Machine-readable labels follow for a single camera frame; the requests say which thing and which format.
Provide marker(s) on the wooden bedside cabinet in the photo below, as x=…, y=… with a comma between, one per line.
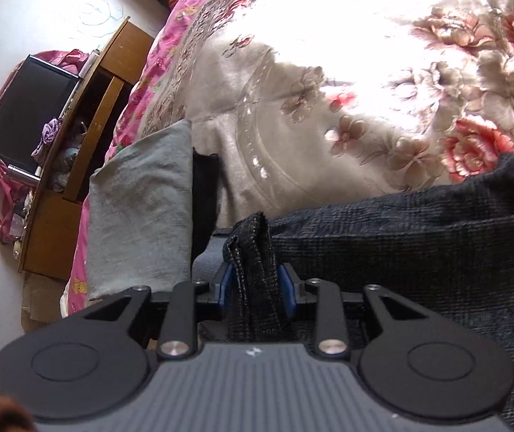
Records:
x=58, y=229

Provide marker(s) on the flat cardboard piece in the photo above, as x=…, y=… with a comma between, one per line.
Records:
x=40, y=297

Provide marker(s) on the dark grey knit pants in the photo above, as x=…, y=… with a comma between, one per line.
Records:
x=396, y=252

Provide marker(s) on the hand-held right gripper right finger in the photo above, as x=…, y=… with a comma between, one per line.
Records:
x=287, y=290

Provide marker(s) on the folded grey cloth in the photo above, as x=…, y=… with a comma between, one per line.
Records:
x=142, y=216

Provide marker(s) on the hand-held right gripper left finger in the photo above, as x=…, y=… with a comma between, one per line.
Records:
x=225, y=288

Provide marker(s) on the floral satin bedspread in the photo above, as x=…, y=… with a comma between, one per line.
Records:
x=329, y=76

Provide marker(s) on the black monitor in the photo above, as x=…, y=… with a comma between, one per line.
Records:
x=31, y=108

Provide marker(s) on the purple fabric flower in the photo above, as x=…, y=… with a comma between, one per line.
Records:
x=47, y=137

